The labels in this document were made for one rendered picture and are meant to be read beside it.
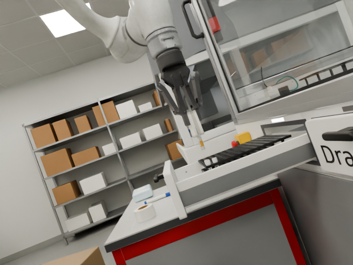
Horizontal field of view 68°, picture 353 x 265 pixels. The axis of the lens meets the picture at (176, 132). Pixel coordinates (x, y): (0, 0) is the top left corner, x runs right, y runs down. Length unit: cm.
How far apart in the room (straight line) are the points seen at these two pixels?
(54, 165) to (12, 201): 110
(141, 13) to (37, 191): 467
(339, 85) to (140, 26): 50
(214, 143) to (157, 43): 93
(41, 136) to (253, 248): 411
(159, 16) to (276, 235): 74
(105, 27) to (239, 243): 78
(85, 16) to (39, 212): 463
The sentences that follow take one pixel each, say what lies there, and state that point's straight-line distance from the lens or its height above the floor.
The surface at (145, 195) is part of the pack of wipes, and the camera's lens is 130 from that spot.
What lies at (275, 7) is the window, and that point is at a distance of 67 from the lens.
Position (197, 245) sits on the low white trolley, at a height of 65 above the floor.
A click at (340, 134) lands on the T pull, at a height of 91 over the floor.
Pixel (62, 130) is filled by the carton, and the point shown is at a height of 170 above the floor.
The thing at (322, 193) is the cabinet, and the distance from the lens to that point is 73.
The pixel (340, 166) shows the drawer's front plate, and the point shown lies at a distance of 58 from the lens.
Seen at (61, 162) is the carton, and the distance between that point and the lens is 460.
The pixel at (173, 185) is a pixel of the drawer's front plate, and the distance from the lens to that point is 58.
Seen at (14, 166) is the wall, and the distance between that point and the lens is 531.
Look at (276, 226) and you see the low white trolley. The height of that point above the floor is 62.
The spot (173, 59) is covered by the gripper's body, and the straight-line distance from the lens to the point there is 72.
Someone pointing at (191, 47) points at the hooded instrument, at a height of 144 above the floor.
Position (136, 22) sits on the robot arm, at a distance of 78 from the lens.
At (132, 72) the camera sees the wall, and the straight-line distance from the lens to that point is 508.
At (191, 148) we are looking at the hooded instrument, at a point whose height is 90.
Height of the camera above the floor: 100
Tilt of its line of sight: 1 degrees up
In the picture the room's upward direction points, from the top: 20 degrees counter-clockwise
